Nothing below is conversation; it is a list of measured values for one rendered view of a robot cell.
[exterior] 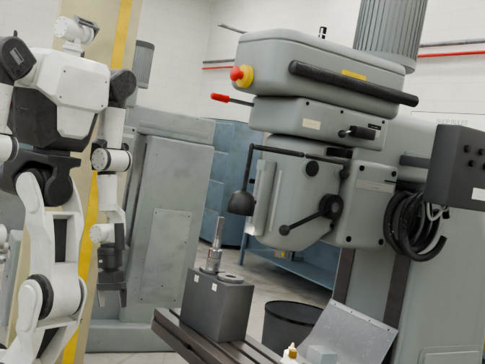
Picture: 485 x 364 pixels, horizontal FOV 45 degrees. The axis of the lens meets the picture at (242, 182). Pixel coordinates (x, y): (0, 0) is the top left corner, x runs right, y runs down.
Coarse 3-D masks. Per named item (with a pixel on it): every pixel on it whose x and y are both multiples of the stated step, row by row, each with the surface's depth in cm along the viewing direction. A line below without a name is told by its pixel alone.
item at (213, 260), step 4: (208, 256) 198; (212, 256) 196; (216, 256) 196; (220, 256) 198; (208, 260) 197; (212, 260) 196; (216, 260) 197; (220, 260) 198; (208, 264) 197; (212, 264) 197; (216, 264) 197; (208, 268) 197; (212, 268) 197; (216, 268) 197
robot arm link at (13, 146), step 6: (0, 138) 168; (6, 138) 170; (12, 138) 172; (0, 144) 167; (6, 144) 169; (12, 144) 171; (0, 150) 168; (6, 150) 169; (12, 150) 171; (0, 156) 169; (6, 156) 170; (12, 156) 171
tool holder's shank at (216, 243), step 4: (220, 220) 197; (220, 224) 197; (216, 228) 198; (220, 228) 197; (216, 232) 197; (220, 232) 197; (216, 236) 197; (220, 236) 197; (216, 240) 197; (220, 240) 198; (212, 244) 198; (216, 244) 197; (220, 244) 198; (216, 248) 197
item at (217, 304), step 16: (192, 272) 197; (208, 272) 195; (224, 272) 198; (192, 288) 196; (208, 288) 190; (224, 288) 184; (240, 288) 187; (192, 304) 196; (208, 304) 189; (224, 304) 184; (240, 304) 188; (192, 320) 195; (208, 320) 188; (224, 320) 185; (240, 320) 189; (208, 336) 188; (224, 336) 186; (240, 336) 190
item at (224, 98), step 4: (212, 92) 161; (212, 96) 161; (216, 96) 161; (220, 96) 161; (224, 96) 162; (228, 96) 163; (220, 100) 162; (224, 100) 162; (228, 100) 163; (232, 100) 164; (236, 100) 165; (240, 100) 166; (240, 104) 166; (244, 104) 166; (248, 104) 167; (252, 104) 168
